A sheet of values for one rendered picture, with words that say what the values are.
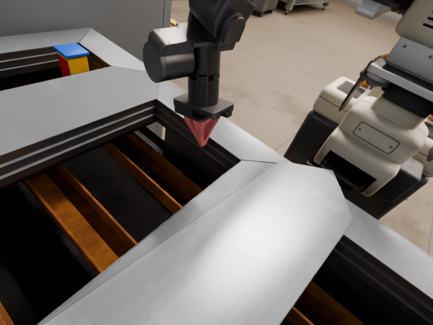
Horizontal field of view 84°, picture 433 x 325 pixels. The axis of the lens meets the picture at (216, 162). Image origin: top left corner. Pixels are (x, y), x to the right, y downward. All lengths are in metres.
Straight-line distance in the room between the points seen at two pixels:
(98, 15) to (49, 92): 0.45
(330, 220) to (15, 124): 0.60
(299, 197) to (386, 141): 0.45
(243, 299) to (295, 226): 0.16
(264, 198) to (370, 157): 0.50
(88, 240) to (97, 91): 0.33
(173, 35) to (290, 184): 0.34
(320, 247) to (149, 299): 0.28
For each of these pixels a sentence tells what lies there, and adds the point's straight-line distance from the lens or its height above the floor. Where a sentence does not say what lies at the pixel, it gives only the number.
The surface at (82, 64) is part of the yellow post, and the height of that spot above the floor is 0.86.
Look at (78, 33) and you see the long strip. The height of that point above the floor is 0.87.
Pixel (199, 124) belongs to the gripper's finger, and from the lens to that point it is 0.45.
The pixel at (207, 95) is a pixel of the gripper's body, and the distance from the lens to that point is 0.44.
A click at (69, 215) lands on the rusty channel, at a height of 0.68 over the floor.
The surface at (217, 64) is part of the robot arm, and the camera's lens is 0.43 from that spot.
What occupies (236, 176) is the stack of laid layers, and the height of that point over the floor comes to 0.86.
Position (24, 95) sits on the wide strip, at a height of 0.87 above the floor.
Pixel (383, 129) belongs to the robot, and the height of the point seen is 0.88.
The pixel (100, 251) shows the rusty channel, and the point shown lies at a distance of 0.58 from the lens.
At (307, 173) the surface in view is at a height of 0.87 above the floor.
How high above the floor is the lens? 1.20
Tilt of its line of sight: 44 degrees down
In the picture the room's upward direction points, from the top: 18 degrees clockwise
